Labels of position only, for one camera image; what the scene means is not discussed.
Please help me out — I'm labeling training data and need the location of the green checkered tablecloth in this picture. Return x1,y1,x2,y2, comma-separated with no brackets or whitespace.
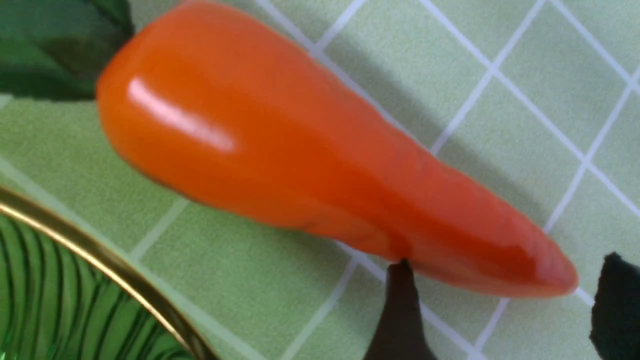
1,0,639,360

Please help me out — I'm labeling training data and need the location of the green glass leaf plate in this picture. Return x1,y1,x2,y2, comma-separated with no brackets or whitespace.
0,187,218,360

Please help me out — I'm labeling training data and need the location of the orange toy carrot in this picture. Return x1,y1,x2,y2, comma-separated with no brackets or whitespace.
0,0,580,299

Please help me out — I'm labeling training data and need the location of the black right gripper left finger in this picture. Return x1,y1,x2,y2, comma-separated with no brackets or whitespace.
363,259,437,360

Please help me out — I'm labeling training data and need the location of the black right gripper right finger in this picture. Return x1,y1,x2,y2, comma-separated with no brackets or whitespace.
589,251,640,360

